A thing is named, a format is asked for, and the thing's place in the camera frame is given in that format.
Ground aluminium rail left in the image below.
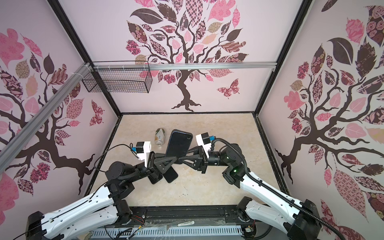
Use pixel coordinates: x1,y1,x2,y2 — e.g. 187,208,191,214
1,63,92,173

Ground black smartphone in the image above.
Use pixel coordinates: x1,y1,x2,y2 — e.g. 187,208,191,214
165,129,193,158

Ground crushed green drink can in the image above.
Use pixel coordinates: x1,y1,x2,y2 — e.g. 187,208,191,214
155,128,166,146

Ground white slotted cable duct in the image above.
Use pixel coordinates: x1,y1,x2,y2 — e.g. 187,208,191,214
91,226,243,240

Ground black left camera cable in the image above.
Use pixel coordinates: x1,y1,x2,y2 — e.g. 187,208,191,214
93,143,140,173

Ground black phone case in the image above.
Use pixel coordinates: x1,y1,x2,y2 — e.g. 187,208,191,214
163,167,179,184

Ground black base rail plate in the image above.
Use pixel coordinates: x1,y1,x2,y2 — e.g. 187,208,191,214
74,204,280,240

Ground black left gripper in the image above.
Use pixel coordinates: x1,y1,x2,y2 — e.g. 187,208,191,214
127,151,177,184

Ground black wire basket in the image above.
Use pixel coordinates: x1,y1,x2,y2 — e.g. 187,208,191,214
82,60,153,94

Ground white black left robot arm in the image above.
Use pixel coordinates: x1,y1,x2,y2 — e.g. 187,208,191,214
24,152,178,240

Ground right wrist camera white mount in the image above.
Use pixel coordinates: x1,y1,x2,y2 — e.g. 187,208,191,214
196,133,212,158

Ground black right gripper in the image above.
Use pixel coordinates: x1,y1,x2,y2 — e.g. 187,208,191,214
181,146,230,176

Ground aluminium rail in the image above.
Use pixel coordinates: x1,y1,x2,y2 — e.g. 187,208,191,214
1,63,92,173
93,62,277,71

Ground aluminium rail back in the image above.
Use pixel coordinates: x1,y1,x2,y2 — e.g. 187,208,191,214
93,62,277,71

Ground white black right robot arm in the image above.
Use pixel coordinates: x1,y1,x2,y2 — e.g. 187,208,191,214
178,144,322,240

